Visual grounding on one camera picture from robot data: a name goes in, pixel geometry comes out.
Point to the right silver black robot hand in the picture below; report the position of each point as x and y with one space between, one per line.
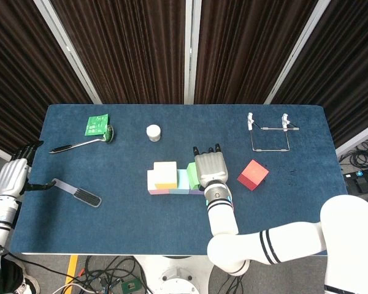
210 167

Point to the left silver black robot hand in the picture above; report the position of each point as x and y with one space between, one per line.
12 177

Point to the green cube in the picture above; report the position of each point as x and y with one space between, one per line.
191 174

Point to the purple cube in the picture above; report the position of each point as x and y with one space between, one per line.
194 192

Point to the yellow cube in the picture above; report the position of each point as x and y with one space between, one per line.
165 173

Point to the pink cube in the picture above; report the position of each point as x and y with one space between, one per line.
151 180

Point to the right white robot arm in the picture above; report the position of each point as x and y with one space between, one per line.
294 242

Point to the light blue cube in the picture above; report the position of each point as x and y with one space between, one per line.
182 180

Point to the red orange cube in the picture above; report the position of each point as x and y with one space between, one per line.
253 176

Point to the small white jar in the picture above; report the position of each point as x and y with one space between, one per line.
153 132

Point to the blue table mat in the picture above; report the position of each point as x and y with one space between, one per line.
171 229

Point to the grey brush black bristles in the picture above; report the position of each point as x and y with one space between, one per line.
86 196

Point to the black trouser leg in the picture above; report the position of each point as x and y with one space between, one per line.
10 272

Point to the green packet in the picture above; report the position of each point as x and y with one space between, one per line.
96 124

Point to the brown curtain partition panel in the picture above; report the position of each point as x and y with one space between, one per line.
248 46
119 46
12 76
349 61

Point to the white black shoe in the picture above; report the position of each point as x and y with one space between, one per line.
27 284

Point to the green floor circuit board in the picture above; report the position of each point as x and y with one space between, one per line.
130 286

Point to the black power strip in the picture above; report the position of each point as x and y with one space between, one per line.
360 173

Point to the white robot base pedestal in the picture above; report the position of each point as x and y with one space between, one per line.
176 275

